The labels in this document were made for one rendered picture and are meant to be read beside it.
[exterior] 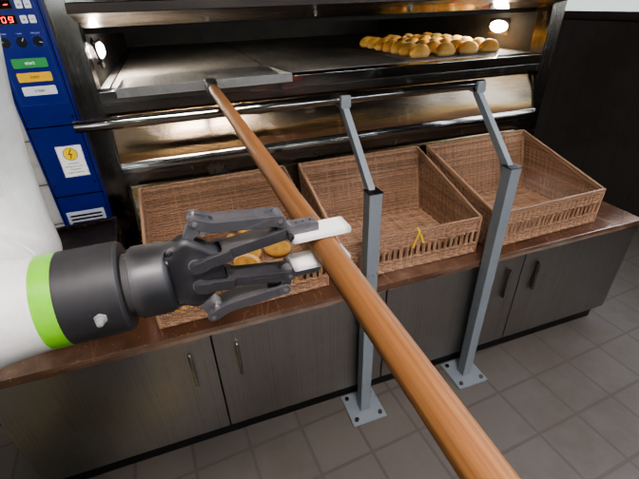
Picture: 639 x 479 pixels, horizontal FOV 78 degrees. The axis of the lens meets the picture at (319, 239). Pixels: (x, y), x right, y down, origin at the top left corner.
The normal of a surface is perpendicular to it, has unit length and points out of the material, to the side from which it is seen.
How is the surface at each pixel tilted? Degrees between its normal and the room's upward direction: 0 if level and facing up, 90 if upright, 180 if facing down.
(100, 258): 19
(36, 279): 31
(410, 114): 70
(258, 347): 90
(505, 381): 0
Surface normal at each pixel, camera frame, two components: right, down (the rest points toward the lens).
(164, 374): 0.33, 0.48
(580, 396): -0.03, -0.85
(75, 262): 0.09, -0.66
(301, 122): 0.30, 0.16
